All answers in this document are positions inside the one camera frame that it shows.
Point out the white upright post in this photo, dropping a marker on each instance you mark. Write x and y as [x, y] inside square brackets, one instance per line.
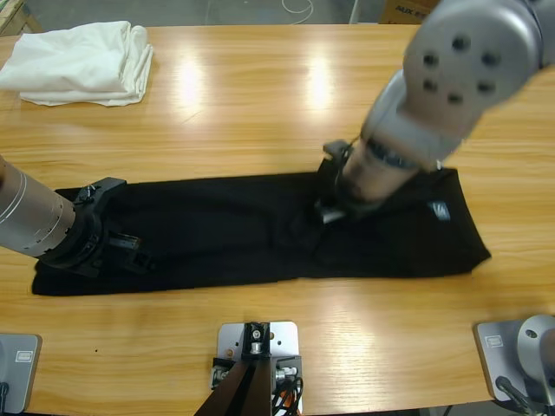
[354, 11]

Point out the AUX cardboard box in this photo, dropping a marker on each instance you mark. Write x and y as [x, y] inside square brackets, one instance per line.
[401, 11]

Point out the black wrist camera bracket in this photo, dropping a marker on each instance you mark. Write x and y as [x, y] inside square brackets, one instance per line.
[340, 149]
[102, 190]

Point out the white folded cloth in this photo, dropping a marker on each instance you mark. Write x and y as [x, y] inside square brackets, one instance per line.
[73, 65]

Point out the black Unitree polo shirt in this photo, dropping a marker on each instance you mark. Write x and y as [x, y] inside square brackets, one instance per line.
[217, 242]

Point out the silver connector plug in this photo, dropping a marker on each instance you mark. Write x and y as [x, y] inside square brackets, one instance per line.
[286, 373]
[219, 376]

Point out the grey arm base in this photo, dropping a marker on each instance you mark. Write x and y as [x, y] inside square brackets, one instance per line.
[21, 377]
[494, 351]

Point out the wooden pallet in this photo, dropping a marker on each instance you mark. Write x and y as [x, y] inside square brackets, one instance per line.
[15, 17]

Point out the dark camera post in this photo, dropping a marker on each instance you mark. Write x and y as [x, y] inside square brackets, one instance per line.
[234, 398]

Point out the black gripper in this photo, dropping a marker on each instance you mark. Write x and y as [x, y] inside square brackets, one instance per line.
[342, 203]
[86, 242]

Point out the white mount block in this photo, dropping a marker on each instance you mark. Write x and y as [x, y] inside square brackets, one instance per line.
[286, 342]

